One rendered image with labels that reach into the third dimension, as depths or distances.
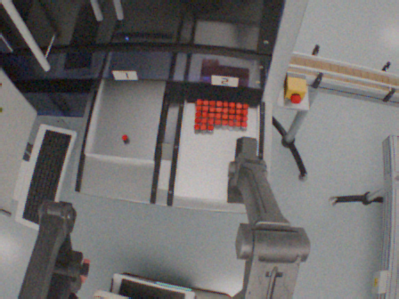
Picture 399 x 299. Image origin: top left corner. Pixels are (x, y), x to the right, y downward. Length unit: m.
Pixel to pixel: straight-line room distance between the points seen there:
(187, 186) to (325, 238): 1.19
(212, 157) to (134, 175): 0.27
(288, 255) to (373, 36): 2.68
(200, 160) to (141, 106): 0.30
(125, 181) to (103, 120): 0.25
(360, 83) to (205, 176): 0.74
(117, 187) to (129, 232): 0.89
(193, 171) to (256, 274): 0.82
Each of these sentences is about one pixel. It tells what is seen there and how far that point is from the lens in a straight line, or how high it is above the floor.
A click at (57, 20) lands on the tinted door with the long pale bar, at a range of 1.12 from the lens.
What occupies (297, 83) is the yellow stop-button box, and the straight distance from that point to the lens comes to 1.31.
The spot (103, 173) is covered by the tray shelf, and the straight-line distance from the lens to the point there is 1.36.
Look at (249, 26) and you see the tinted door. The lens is 1.02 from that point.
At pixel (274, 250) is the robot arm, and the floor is 1.61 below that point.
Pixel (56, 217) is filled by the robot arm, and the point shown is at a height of 1.39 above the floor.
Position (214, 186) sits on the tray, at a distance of 1.30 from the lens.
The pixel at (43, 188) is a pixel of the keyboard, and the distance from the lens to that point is 1.49.
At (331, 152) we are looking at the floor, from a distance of 2.39.
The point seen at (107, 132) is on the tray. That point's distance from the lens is 1.40.
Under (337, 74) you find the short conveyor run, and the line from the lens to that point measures 1.47.
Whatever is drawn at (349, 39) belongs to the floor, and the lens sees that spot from 2.94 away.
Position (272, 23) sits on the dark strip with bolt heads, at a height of 1.38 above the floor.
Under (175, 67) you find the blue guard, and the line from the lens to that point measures 1.24.
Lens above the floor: 2.14
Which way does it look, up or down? 71 degrees down
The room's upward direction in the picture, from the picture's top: 3 degrees counter-clockwise
